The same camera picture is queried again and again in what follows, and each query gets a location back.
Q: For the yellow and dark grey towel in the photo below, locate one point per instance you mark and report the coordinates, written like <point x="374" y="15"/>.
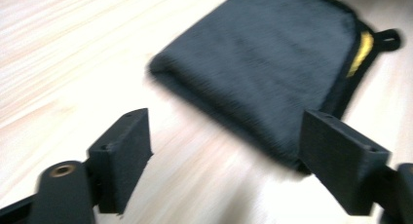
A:
<point x="266" y="74"/>

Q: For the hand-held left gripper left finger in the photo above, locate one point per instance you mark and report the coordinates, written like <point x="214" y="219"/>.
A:
<point x="123" y="159"/>

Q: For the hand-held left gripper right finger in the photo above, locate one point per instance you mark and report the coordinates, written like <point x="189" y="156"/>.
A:
<point x="341" y="162"/>

